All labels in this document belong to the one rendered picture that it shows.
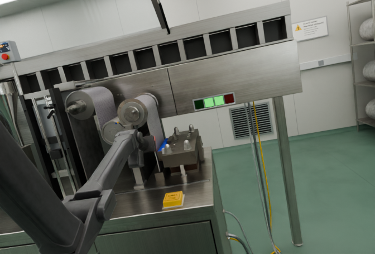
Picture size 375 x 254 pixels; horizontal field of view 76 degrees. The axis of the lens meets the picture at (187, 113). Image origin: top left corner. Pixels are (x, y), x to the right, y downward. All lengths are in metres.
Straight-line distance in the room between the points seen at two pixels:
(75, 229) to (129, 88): 1.11
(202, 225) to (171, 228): 0.12
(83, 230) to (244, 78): 1.16
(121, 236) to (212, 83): 0.91
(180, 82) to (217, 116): 2.45
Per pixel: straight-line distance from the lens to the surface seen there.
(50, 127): 1.26
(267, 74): 1.47
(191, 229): 1.05
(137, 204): 1.09
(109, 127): 1.24
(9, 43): 1.47
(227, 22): 1.46
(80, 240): 0.52
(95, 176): 0.65
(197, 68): 1.43
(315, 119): 4.19
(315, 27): 4.08
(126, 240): 1.14
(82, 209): 0.56
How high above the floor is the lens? 1.40
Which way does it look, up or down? 10 degrees down
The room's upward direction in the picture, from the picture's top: 12 degrees counter-clockwise
